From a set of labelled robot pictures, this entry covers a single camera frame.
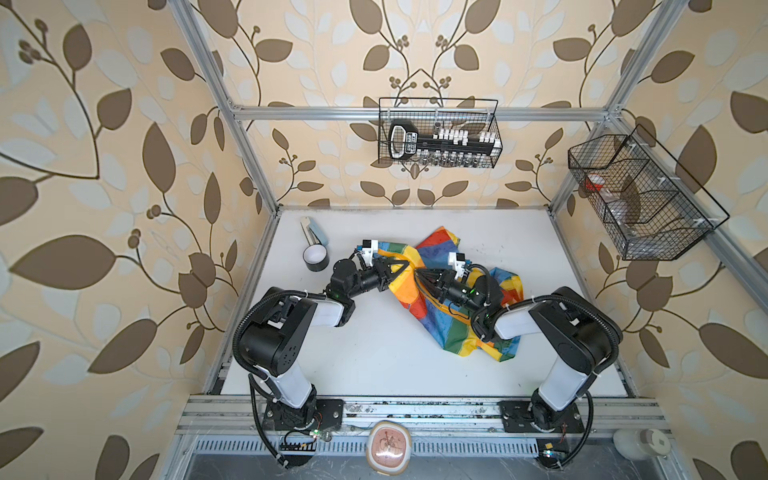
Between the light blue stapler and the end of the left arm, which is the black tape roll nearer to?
the light blue stapler

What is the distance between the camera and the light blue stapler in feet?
3.62

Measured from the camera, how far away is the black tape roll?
1.02 m

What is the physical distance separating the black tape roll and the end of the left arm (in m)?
0.27

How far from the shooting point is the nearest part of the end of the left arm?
72 centimetres

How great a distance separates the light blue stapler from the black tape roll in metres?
0.03

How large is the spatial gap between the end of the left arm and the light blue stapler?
363 mm

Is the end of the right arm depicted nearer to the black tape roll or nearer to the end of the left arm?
the end of the left arm

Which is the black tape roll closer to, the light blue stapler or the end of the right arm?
the light blue stapler

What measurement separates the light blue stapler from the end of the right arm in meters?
0.44

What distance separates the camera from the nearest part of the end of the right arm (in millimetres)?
692

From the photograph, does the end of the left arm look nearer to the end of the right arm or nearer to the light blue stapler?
the end of the right arm
